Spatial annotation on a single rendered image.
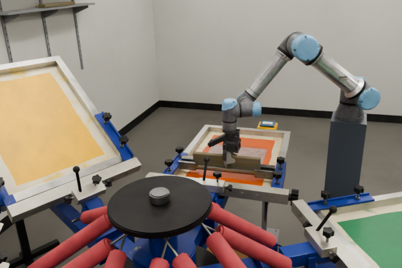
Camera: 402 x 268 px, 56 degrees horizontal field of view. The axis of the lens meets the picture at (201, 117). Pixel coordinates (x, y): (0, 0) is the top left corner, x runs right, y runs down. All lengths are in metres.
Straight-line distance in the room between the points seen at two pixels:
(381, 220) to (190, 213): 0.97
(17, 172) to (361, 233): 1.45
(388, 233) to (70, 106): 1.58
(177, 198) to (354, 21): 4.57
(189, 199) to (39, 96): 1.17
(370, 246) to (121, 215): 0.98
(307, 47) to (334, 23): 3.64
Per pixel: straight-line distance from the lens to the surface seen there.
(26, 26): 3.65
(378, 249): 1.65
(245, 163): 1.95
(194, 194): 1.16
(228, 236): 1.17
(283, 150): 2.24
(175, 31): 5.83
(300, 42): 1.79
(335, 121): 2.14
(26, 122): 1.96
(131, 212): 1.11
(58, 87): 2.14
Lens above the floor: 1.93
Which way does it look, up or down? 20 degrees down
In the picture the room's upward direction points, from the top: 2 degrees counter-clockwise
